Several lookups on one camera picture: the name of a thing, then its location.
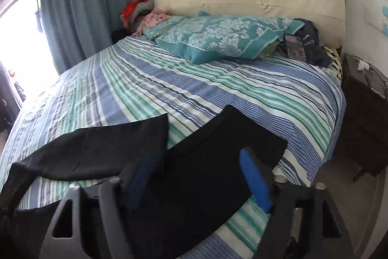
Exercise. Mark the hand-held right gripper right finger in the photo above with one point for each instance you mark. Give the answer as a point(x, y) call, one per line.
point(254, 180)

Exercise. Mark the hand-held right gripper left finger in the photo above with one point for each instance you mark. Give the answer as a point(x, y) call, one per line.
point(142, 175)

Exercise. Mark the black pants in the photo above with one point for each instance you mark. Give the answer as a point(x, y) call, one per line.
point(206, 162)

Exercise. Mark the striped bed sheet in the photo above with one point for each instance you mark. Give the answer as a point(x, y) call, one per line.
point(212, 89)

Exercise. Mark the dark wooden nightstand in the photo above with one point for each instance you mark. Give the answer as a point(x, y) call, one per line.
point(360, 119)

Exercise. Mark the black shiny pouch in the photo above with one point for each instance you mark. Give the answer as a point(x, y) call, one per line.
point(294, 46)

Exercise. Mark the black and white patterned pillow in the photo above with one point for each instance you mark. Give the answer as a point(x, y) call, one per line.
point(333, 61)

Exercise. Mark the teal patterned pillow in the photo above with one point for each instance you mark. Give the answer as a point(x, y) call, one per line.
point(218, 40)
point(272, 23)

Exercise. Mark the dark blue clothes pile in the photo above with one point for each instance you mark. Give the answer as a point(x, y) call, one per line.
point(312, 46)

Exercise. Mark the pink cloth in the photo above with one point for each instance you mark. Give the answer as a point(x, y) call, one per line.
point(151, 20)

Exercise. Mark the white crumpled cloth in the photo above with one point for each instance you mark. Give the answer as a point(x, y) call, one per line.
point(362, 65)

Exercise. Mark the small brown sill item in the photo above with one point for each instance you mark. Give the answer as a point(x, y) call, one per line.
point(12, 74)

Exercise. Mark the red and grey clothes pile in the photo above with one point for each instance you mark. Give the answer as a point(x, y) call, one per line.
point(139, 7)

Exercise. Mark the blue-grey curtain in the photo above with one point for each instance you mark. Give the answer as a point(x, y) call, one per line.
point(91, 4)

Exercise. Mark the bright window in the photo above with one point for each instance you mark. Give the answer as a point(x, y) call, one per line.
point(21, 43)

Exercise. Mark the teal wall sticker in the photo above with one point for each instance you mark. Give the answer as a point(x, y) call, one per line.
point(385, 10)
point(385, 27)

